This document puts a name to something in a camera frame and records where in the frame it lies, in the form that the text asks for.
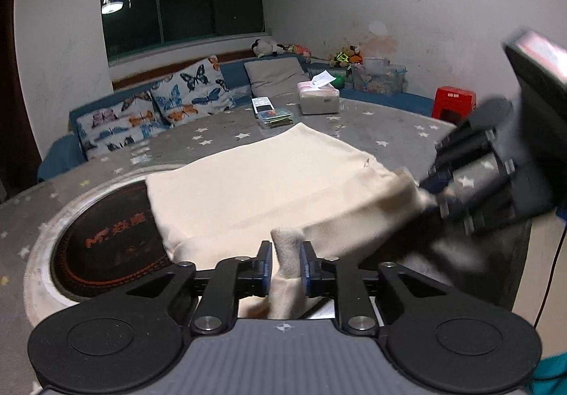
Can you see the cream sweatshirt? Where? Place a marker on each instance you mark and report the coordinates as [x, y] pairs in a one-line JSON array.
[[299, 186]]

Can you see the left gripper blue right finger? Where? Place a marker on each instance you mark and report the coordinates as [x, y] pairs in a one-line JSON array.
[[340, 281]]

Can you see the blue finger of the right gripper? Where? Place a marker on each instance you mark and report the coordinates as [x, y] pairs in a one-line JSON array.
[[436, 183]]

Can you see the white tissue box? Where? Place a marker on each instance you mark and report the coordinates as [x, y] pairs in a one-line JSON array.
[[317, 96]]

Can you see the yellow plush toys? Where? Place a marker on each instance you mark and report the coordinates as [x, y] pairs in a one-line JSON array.
[[346, 57]]

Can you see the blue corner sofa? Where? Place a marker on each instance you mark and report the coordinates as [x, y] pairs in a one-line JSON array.
[[397, 128]]

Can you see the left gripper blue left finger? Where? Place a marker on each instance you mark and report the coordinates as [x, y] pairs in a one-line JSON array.
[[221, 289]]

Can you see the right butterfly pillow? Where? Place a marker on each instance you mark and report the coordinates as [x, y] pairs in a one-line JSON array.
[[195, 92]]

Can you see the clear plastic toy box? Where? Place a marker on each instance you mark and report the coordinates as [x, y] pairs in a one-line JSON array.
[[275, 117]]

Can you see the grey cushion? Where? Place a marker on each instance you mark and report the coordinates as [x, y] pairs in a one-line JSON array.
[[275, 77]]

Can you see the left butterfly pillow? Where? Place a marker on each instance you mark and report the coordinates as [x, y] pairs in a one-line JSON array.
[[107, 129]]

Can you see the clear storage bin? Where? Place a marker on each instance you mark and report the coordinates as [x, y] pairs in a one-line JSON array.
[[378, 75]]

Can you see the panda plush toy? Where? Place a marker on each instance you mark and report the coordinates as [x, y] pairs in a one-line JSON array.
[[267, 47]]

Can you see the white remote control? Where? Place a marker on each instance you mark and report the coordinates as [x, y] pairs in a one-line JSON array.
[[261, 104]]

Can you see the black induction cooktop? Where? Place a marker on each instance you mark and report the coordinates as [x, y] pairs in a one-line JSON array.
[[112, 243]]

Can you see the red plastic stool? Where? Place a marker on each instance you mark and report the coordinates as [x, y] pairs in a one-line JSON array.
[[453, 105]]

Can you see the green round toy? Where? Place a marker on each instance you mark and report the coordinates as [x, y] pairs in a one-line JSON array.
[[340, 81]]

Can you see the butterfly pillow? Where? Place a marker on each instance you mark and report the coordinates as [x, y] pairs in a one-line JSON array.
[[195, 92], [107, 129]]

